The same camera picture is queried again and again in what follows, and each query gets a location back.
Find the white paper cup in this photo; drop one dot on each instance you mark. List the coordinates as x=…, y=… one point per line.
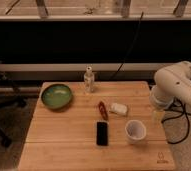
x=135, y=131

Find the white baseboard heater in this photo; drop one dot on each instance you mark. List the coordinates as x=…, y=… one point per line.
x=75, y=72

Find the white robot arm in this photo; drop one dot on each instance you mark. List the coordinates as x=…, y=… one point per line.
x=173, y=81

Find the black smartphone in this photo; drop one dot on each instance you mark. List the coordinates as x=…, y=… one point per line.
x=102, y=134

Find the green ceramic bowl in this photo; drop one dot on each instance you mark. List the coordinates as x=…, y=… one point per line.
x=56, y=96

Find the small clear spray bottle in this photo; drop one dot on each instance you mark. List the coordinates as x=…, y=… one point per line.
x=89, y=79

